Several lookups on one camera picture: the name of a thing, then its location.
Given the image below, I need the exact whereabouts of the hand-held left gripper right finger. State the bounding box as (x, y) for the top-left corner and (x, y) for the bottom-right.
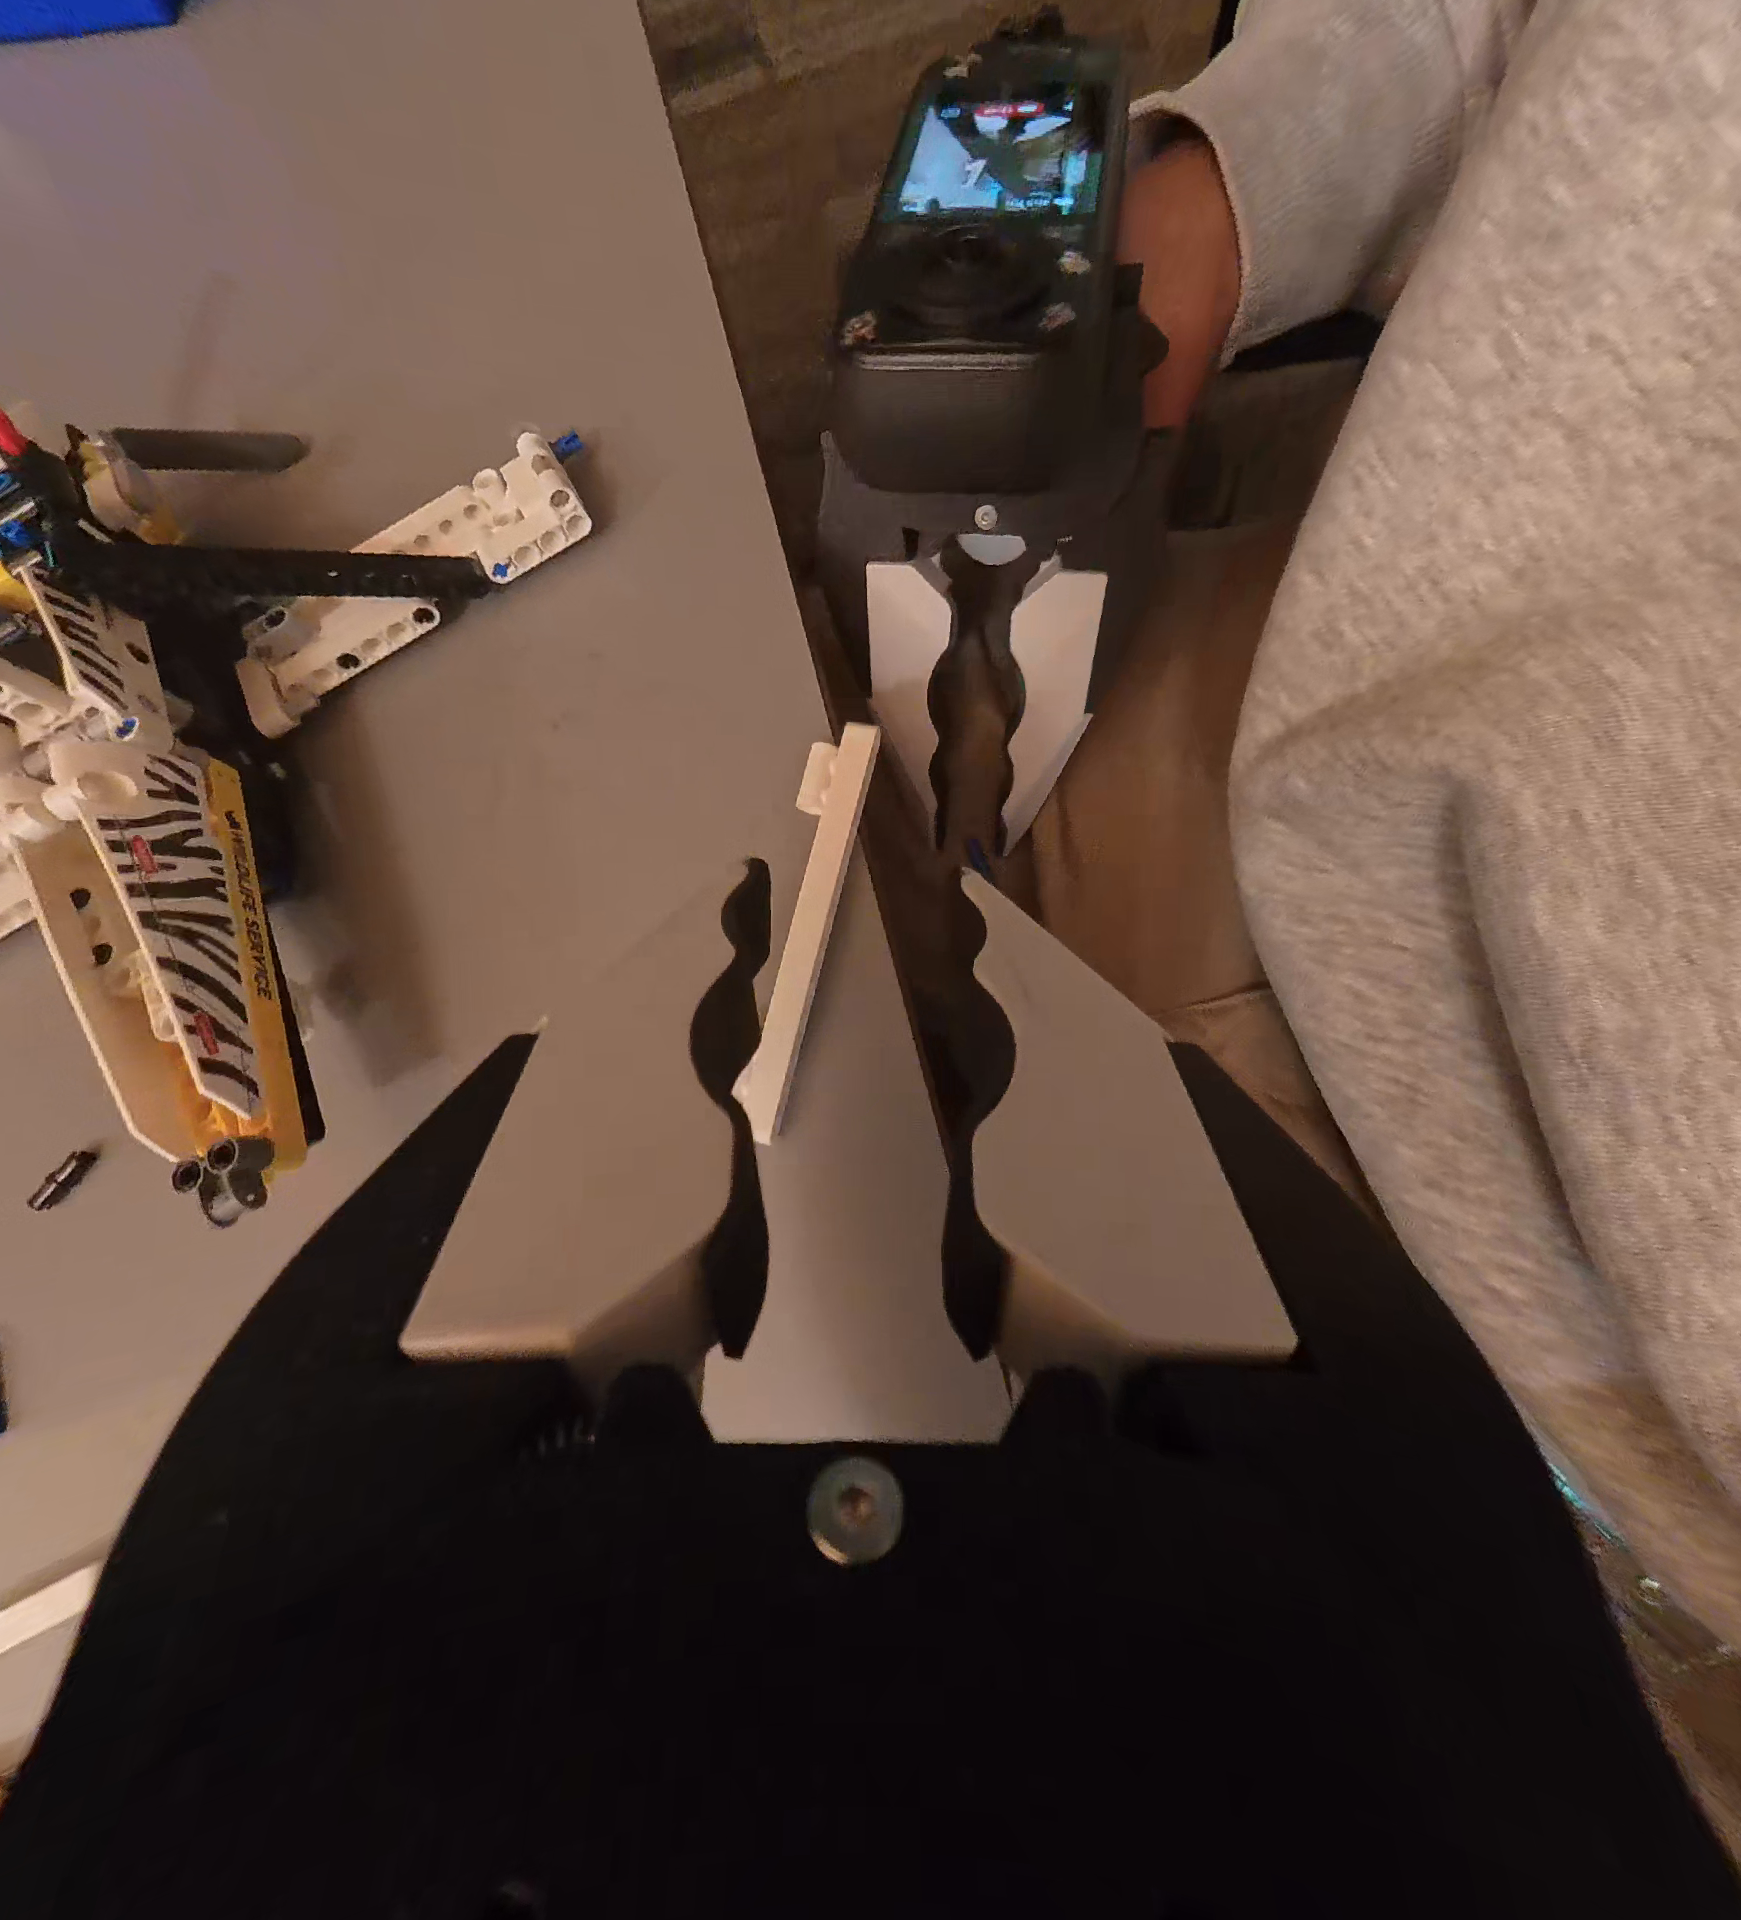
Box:
(937, 870), (1298, 1368)

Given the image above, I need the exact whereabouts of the person in grey hoodie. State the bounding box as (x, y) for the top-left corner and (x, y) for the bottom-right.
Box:
(1215, 0), (1741, 1728)

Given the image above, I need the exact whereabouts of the blue plastic storage bin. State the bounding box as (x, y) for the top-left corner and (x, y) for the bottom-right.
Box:
(0, 0), (181, 54)

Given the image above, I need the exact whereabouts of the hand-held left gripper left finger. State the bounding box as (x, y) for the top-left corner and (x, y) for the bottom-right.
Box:
(395, 853), (776, 1368)

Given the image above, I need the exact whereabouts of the zebra striped lego helicopter model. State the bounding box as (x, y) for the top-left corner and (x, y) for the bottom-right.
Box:
(0, 352), (596, 1223)

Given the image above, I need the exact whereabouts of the long white lego beam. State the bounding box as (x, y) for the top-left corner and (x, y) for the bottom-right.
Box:
(732, 722), (883, 1150)

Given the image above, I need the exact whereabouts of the person's right forearm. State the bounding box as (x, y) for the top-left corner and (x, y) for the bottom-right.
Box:
(1132, 0), (1546, 369)

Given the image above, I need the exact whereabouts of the person's right hand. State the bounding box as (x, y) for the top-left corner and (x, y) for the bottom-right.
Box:
(1118, 131), (1247, 437)

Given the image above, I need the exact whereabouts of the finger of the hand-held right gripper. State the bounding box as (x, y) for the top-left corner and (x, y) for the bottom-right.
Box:
(864, 552), (995, 857)
(960, 552), (1112, 864)

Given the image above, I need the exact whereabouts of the short white lego plate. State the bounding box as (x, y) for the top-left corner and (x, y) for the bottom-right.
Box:
(0, 1561), (105, 1673)

